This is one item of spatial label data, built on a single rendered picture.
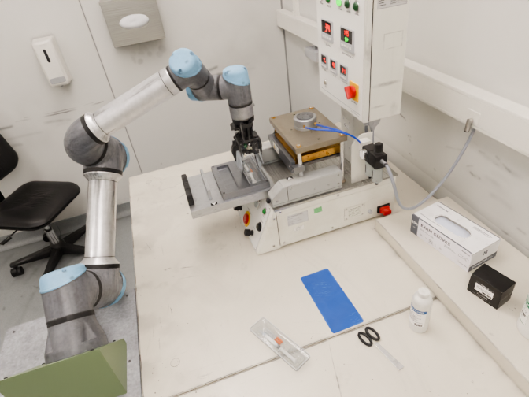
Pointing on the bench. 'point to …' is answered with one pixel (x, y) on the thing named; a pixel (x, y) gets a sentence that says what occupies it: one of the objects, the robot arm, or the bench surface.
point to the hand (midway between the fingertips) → (249, 166)
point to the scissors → (378, 346)
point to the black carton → (491, 286)
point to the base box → (326, 215)
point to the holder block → (234, 181)
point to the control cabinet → (362, 65)
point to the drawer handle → (187, 190)
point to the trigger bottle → (524, 320)
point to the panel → (255, 220)
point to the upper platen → (312, 152)
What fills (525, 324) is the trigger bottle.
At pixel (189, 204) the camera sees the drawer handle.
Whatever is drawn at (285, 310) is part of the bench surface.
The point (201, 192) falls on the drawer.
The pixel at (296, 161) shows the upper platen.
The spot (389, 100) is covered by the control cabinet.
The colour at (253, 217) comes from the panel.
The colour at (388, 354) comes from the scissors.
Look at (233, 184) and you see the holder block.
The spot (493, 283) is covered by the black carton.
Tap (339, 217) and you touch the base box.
